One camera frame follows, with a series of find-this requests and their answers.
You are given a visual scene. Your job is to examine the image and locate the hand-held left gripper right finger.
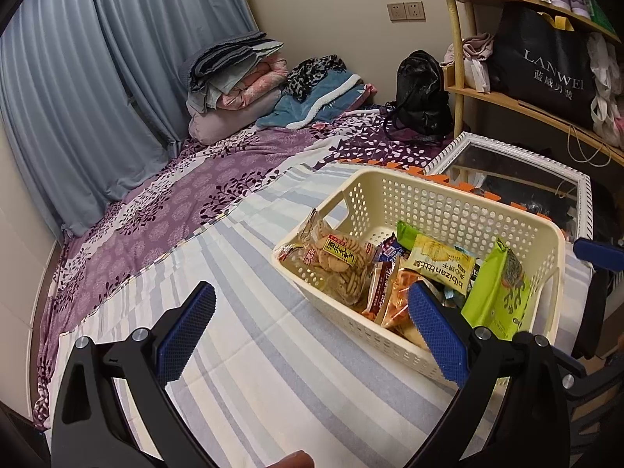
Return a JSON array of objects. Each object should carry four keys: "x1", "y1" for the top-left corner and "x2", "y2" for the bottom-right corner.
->
[{"x1": 404, "y1": 280, "x2": 571, "y2": 468}]

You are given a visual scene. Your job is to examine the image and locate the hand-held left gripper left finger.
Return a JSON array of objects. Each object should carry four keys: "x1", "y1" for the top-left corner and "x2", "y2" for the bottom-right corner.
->
[{"x1": 49, "y1": 280, "x2": 218, "y2": 468}]

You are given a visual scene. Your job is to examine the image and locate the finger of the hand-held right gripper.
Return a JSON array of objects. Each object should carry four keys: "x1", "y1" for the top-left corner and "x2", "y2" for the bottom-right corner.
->
[
  {"x1": 573, "y1": 236, "x2": 624, "y2": 271},
  {"x1": 553, "y1": 346, "x2": 624, "y2": 401}
]

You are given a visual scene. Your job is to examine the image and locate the gold brown snack bag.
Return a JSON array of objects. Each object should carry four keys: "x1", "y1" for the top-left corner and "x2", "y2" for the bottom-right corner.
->
[
  {"x1": 380, "y1": 268, "x2": 430, "y2": 349},
  {"x1": 362, "y1": 259, "x2": 405, "y2": 325}
]

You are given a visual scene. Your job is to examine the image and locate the large lime green snack pack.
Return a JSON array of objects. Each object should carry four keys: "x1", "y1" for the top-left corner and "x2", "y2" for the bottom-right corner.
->
[{"x1": 461, "y1": 236, "x2": 533, "y2": 342}]

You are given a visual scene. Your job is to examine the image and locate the yellow sandwich biscuit packet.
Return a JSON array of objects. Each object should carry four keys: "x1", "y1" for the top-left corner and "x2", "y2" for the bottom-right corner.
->
[{"x1": 404, "y1": 234, "x2": 477, "y2": 298}]

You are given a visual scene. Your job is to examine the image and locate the small green snack pack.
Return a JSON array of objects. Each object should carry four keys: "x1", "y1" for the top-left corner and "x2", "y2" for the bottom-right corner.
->
[{"x1": 396, "y1": 220, "x2": 430, "y2": 249}]

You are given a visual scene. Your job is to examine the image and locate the clear cookie bag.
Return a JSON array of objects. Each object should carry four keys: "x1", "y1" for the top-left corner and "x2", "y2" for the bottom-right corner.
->
[{"x1": 275, "y1": 209, "x2": 377, "y2": 305}]

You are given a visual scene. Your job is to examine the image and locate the cream perforated plastic basket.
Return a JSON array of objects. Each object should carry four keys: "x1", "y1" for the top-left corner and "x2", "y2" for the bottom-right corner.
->
[{"x1": 271, "y1": 165, "x2": 566, "y2": 390}]

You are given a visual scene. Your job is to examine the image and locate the person's left hand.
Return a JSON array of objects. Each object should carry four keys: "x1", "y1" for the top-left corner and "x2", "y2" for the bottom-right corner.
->
[{"x1": 266, "y1": 450, "x2": 317, "y2": 468}]

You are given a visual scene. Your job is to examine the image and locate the black chair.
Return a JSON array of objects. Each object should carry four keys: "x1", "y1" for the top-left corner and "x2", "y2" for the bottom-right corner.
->
[{"x1": 568, "y1": 266, "x2": 624, "y2": 459}]

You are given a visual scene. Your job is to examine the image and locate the white framed mirror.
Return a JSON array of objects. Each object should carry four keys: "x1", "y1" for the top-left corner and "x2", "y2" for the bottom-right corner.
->
[{"x1": 422, "y1": 131, "x2": 593, "y2": 249}]

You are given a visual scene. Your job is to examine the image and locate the purple floral bed sheet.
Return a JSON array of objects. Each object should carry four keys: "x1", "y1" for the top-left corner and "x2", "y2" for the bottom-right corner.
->
[{"x1": 32, "y1": 107, "x2": 469, "y2": 430}]

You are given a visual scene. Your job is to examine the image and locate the white plastic bags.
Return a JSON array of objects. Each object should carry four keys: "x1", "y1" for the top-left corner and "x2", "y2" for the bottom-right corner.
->
[{"x1": 587, "y1": 32, "x2": 624, "y2": 149}]

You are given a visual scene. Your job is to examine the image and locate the bamboo shelf rack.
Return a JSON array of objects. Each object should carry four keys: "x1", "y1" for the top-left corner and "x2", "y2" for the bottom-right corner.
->
[{"x1": 426, "y1": 0, "x2": 624, "y2": 167}]

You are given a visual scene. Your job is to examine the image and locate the black shopping bag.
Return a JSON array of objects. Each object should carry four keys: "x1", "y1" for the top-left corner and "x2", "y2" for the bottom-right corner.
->
[{"x1": 489, "y1": 6, "x2": 598, "y2": 130}]

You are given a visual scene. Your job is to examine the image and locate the black backpack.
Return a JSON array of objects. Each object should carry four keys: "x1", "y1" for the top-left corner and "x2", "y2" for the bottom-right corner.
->
[{"x1": 385, "y1": 50, "x2": 454, "y2": 144}]

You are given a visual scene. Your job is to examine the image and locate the pink cloth bundle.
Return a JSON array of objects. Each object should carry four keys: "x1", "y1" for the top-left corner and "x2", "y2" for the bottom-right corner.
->
[{"x1": 440, "y1": 33, "x2": 495, "y2": 93}]

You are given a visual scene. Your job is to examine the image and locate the pink floral quilt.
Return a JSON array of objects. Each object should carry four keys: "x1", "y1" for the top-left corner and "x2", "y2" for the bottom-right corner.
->
[{"x1": 214, "y1": 56, "x2": 288, "y2": 108}]

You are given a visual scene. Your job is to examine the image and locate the blue fleece garment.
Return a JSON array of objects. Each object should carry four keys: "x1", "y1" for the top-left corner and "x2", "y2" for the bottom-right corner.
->
[{"x1": 256, "y1": 71, "x2": 378, "y2": 131}]

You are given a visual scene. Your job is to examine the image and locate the blue grey curtain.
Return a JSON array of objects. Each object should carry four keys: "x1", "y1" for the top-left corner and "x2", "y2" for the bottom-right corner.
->
[{"x1": 0, "y1": 0, "x2": 259, "y2": 239}]

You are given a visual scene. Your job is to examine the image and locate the grey folded blanket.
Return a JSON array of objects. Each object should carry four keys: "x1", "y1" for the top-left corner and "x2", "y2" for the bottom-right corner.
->
[{"x1": 179, "y1": 30, "x2": 285, "y2": 91}]

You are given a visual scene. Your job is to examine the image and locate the leopard print cloth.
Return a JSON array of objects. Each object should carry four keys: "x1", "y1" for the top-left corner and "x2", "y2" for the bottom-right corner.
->
[{"x1": 285, "y1": 55, "x2": 347, "y2": 103}]

